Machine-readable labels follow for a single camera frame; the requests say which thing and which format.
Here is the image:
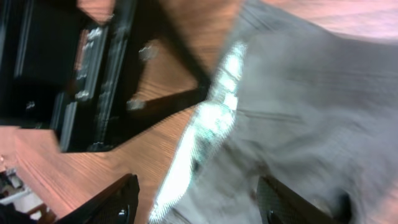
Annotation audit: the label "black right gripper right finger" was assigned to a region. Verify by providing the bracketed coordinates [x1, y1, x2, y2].
[257, 177, 338, 224]

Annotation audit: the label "grey shorts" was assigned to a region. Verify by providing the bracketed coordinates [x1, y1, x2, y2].
[149, 1, 397, 223]

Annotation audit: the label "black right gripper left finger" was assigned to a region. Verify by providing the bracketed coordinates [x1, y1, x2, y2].
[57, 174, 140, 224]

